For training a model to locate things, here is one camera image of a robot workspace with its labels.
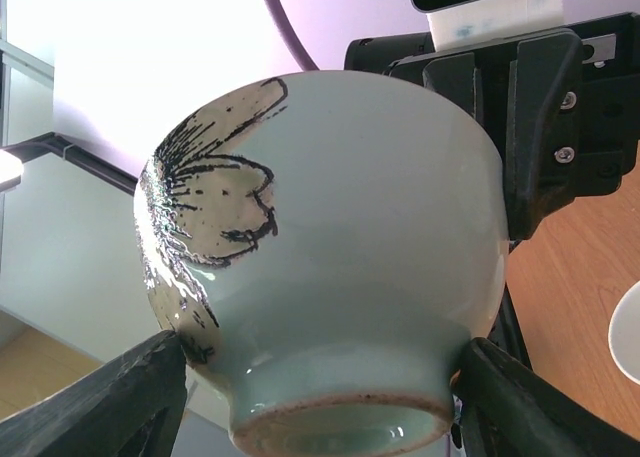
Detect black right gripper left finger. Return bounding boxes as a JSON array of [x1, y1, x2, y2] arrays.
[[1, 331, 187, 456]]

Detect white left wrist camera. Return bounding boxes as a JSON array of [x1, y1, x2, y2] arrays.
[[411, 0, 564, 51]]

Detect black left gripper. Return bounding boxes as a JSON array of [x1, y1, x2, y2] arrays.
[[344, 12, 639, 240]]

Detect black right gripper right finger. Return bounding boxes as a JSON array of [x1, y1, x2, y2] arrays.
[[454, 338, 639, 456]]

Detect yellow mug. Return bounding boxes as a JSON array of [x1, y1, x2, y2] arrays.
[[608, 282, 640, 385]]

